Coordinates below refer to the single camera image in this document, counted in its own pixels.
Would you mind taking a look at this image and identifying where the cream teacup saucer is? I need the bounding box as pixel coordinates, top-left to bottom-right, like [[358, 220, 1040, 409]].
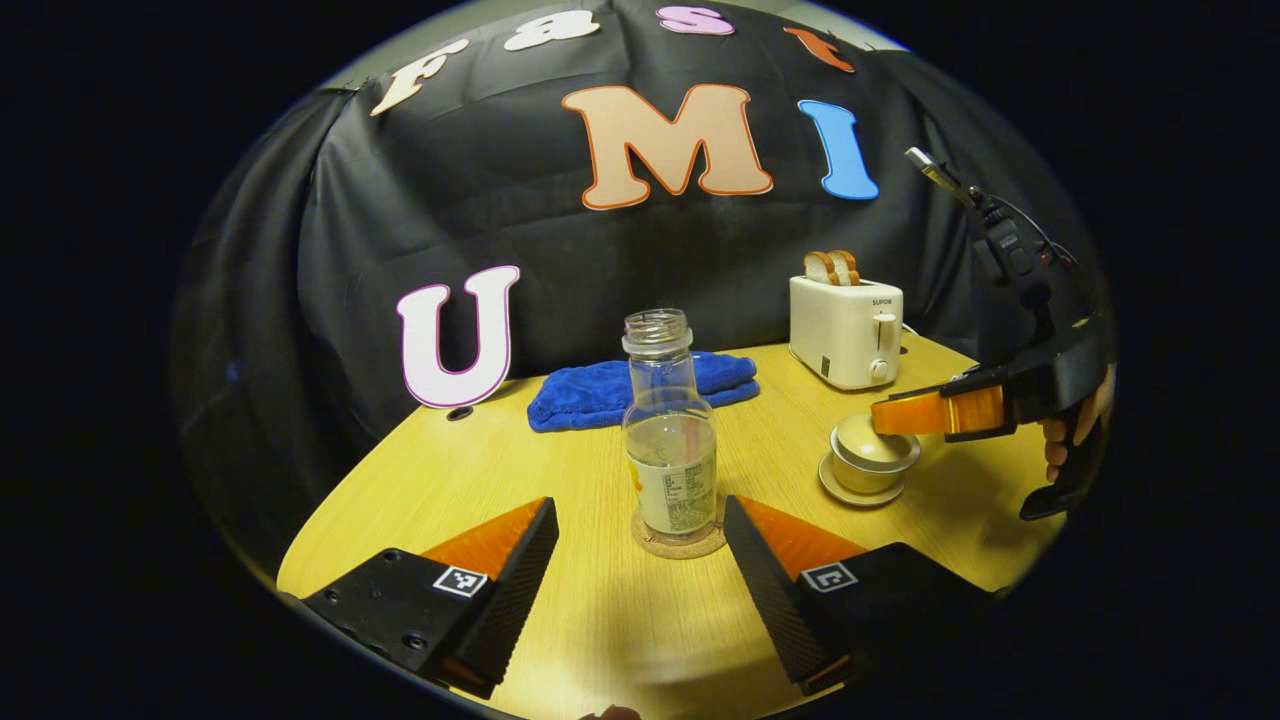
[[818, 455, 909, 508]]

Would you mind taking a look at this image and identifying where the clear water bottle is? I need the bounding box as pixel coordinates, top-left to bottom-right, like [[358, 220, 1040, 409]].
[[620, 308, 719, 541]]

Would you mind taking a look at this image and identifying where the black backdrop cloth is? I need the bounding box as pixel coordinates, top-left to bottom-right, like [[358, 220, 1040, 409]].
[[170, 0, 1116, 561]]

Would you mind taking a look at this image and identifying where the blue towel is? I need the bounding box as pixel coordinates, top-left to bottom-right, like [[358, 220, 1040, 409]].
[[527, 350, 761, 434]]

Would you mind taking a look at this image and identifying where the cream white toaster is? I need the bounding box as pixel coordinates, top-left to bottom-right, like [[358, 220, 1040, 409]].
[[788, 275, 906, 392]]

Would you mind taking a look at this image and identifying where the round cork coaster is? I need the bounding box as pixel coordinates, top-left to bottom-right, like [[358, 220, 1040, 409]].
[[630, 505, 728, 561]]

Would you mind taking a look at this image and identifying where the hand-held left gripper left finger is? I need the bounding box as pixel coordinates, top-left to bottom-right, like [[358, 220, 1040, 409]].
[[298, 496, 562, 700]]

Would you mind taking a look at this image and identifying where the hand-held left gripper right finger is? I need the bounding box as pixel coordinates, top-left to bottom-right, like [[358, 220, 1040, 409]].
[[721, 494, 1003, 698]]

